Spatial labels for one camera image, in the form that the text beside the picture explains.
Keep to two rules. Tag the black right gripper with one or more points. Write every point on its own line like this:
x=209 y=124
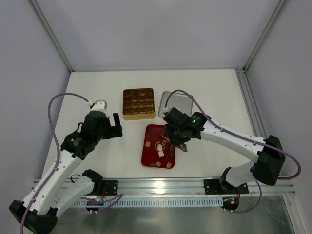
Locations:
x=177 y=139

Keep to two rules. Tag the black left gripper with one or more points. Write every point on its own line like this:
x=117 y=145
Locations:
x=113 y=129

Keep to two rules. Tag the metal tongs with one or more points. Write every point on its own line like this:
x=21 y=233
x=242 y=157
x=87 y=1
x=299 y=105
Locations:
x=182 y=147

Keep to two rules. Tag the silver tin lid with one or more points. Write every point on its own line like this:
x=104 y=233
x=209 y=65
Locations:
x=178 y=100

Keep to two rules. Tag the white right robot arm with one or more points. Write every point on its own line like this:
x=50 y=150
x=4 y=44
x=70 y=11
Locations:
x=265 y=159

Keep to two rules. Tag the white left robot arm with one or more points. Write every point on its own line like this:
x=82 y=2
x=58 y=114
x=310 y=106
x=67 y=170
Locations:
x=39 y=211

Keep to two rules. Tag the gold chocolate box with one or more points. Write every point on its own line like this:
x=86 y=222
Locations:
x=138 y=104

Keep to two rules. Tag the white figurine chocolate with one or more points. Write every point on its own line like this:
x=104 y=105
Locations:
x=159 y=148

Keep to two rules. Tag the red rectangular tin tray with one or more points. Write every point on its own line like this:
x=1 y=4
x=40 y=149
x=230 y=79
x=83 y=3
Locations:
x=149 y=157

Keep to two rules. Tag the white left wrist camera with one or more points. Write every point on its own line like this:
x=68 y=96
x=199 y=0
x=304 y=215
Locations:
x=99 y=105

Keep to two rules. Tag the aluminium mounting rail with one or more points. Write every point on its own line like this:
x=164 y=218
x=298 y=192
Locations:
x=195 y=186

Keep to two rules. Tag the slotted cable duct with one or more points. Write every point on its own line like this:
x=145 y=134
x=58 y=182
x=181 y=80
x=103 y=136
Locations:
x=148 y=202

